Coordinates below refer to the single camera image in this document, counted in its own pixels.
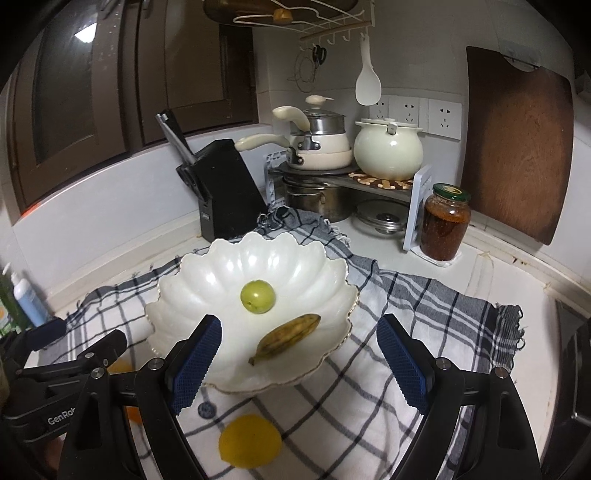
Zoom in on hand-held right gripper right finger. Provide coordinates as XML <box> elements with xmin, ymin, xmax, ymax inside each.
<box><xmin>376</xmin><ymin>314</ymin><xmax>541</xmax><ymax>480</ymax></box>

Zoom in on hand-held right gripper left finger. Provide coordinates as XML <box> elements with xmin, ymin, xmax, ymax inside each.
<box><xmin>55</xmin><ymin>314</ymin><xmax>223</xmax><ymax>480</ymax></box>

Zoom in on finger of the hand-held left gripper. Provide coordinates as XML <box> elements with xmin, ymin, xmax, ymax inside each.
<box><xmin>0</xmin><ymin>318</ymin><xmax>68</xmax><ymax>374</ymax></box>
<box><xmin>16</xmin><ymin>330</ymin><xmax>127</xmax><ymax>385</ymax></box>

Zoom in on yellow lemon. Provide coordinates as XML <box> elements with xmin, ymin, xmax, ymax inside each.
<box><xmin>218</xmin><ymin>414</ymin><xmax>283</xmax><ymax>470</ymax></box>

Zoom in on white scalloped bowl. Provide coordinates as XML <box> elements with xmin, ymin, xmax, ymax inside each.
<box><xmin>144</xmin><ymin>231</ymin><xmax>360</xmax><ymax>394</ymax></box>

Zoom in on blue and white pump bottle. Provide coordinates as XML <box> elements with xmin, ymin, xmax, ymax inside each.
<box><xmin>11</xmin><ymin>272</ymin><xmax>49</xmax><ymax>328</ymax></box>

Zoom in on green dish soap bottle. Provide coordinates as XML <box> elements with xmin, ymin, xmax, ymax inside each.
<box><xmin>0</xmin><ymin>263</ymin><xmax>28</xmax><ymax>334</ymax></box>

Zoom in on checked kitchen cloth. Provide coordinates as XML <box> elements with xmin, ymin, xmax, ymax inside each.
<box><xmin>65</xmin><ymin>208</ymin><xmax>525</xmax><ymax>480</ymax></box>

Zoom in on green round plum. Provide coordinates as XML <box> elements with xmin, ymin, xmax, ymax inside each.
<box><xmin>240</xmin><ymin>280</ymin><xmax>276</xmax><ymax>315</ymax></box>

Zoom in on spotted small banana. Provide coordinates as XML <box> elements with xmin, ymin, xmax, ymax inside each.
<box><xmin>248</xmin><ymin>314</ymin><xmax>321</xmax><ymax>366</ymax></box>

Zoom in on glass jar with green lid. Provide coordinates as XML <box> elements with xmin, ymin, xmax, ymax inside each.
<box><xmin>419</xmin><ymin>183</ymin><xmax>472</xmax><ymax>261</ymax></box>

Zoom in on steel pot lid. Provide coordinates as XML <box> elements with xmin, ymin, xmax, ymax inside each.
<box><xmin>353</xmin><ymin>199</ymin><xmax>409</xmax><ymax>237</ymax></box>

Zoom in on grey kitchen shelf rack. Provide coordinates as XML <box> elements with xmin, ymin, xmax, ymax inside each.
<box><xmin>265</xmin><ymin>150</ymin><xmax>435</xmax><ymax>252</ymax></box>

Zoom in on woven wooden trivet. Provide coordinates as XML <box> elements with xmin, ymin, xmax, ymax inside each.
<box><xmin>348</xmin><ymin>171</ymin><xmax>414</xmax><ymax>191</ymax></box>

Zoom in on black knife block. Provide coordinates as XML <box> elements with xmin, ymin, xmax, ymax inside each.
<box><xmin>175</xmin><ymin>138</ymin><xmax>269</xmax><ymax>243</ymax></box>

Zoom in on steel stockpot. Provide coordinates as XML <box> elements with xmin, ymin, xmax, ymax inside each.
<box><xmin>283</xmin><ymin>178</ymin><xmax>354</xmax><ymax>223</ymax></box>

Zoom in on black kitchen scissors in block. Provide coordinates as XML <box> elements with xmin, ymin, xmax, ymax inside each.
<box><xmin>175</xmin><ymin>164</ymin><xmax>208</xmax><ymax>201</ymax></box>

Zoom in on cream ceramic casserole pot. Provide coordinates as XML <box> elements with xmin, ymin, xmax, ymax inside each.
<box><xmin>353</xmin><ymin>117</ymin><xmax>424</xmax><ymax>182</ymax></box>

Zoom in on cream saucepan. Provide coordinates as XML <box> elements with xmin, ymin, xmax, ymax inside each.
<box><xmin>235</xmin><ymin>133</ymin><xmax>354</xmax><ymax>171</ymax></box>

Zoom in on brown wooden cutting board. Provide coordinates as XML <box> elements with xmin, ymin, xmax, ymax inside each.
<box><xmin>462</xmin><ymin>46</ymin><xmax>574</xmax><ymax>246</ymax></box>

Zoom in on steel steamer pot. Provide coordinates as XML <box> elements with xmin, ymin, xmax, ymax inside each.
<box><xmin>272</xmin><ymin>106</ymin><xmax>347</xmax><ymax>140</ymax></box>

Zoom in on brown framed window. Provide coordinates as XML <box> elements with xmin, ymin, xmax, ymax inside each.
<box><xmin>9</xmin><ymin>0</ymin><xmax>259</xmax><ymax>210</ymax></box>

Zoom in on pot lid with cream knob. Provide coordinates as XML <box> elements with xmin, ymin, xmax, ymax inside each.
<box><xmin>302</xmin><ymin>95</ymin><xmax>345</xmax><ymax>118</ymax></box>

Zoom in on white rice paddle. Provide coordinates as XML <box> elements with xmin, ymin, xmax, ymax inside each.
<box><xmin>355</xmin><ymin>32</ymin><xmax>382</xmax><ymax>106</ymax></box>

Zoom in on white hanging hook rack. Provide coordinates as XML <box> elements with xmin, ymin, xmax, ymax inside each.
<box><xmin>233</xmin><ymin>0</ymin><xmax>376</xmax><ymax>48</ymax></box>

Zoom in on steel knife handle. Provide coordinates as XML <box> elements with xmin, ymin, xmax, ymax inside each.
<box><xmin>164</xmin><ymin>112</ymin><xmax>195</xmax><ymax>163</ymax></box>
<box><xmin>156</xmin><ymin>113</ymin><xmax>185</xmax><ymax>163</ymax></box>

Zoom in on hanging wire trivet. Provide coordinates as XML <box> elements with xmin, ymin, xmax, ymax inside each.
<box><xmin>290</xmin><ymin>46</ymin><xmax>320</xmax><ymax>95</ymax></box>

